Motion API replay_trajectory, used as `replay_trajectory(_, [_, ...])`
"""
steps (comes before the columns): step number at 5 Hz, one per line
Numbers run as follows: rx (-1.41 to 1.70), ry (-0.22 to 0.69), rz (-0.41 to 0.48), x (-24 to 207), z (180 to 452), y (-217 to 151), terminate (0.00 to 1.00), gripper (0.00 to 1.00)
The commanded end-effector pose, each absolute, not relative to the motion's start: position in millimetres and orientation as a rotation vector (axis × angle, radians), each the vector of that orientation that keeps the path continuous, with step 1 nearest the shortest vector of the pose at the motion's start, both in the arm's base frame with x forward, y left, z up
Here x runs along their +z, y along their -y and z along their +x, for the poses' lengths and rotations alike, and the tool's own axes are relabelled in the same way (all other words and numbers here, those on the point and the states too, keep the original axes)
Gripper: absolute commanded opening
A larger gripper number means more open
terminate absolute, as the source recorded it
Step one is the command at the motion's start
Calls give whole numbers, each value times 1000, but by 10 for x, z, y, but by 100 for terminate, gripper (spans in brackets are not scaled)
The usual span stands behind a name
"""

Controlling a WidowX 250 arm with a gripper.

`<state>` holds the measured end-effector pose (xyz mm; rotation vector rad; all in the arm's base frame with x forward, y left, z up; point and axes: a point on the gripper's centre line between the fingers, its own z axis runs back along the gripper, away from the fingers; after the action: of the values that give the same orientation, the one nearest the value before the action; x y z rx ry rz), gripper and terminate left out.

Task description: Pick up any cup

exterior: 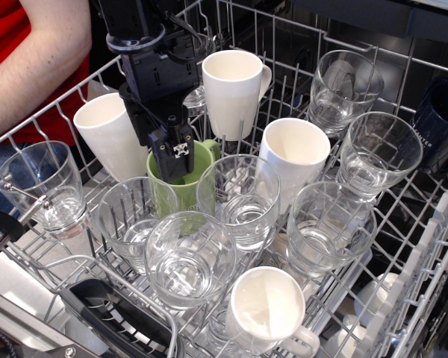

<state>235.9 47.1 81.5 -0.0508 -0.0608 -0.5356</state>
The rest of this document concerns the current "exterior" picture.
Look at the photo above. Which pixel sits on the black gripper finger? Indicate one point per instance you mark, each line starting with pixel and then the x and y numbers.
pixel 173 149

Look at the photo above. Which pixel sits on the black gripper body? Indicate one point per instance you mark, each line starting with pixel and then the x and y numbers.
pixel 160 72

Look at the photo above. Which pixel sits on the green ceramic mug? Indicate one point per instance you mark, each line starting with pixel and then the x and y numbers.
pixel 205 153

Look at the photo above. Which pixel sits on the person forearm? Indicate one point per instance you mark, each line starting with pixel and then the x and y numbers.
pixel 59 41

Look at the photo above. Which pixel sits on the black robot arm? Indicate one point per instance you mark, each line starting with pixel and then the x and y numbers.
pixel 127 20

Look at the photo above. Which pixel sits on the white cup back left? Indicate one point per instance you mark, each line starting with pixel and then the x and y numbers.
pixel 106 128

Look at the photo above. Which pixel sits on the white cup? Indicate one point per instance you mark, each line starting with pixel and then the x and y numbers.
pixel 106 128
pixel 298 150

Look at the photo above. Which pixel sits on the white cup centre right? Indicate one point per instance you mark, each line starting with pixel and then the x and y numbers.
pixel 298 150

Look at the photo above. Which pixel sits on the clear glass behind gripper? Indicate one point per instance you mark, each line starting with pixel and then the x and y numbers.
pixel 195 100

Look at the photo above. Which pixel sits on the white mug back centre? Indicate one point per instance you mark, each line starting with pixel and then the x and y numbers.
pixel 234 82

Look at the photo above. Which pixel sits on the white mug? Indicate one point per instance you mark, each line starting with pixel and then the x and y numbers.
pixel 234 82
pixel 266 310

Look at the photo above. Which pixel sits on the clear glass front left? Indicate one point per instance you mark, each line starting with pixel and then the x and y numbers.
pixel 127 213

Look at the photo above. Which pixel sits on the red shirt torso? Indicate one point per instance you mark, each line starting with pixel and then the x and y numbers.
pixel 14 28

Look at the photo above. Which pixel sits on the clear glass front centre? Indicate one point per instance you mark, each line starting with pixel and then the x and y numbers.
pixel 189 259

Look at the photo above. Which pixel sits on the clear glass far left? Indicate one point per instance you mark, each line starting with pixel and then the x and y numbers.
pixel 49 169

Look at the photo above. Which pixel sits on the clear glass front right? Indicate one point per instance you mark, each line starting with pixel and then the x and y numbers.
pixel 329 226

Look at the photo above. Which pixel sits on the clear glass back right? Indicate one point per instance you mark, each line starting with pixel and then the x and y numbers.
pixel 344 86

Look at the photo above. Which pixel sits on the white mug front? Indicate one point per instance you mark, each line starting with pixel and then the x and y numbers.
pixel 266 310

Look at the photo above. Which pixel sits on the metal clamp bar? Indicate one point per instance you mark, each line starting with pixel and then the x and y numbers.
pixel 22 193

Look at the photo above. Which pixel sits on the white dishes lower rack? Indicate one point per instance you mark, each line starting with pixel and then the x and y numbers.
pixel 356 318

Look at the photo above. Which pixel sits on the dark blue mug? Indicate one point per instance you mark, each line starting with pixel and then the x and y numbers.
pixel 430 122

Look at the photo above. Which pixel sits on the grey wire dishwasher rack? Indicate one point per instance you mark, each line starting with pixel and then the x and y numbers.
pixel 409 45

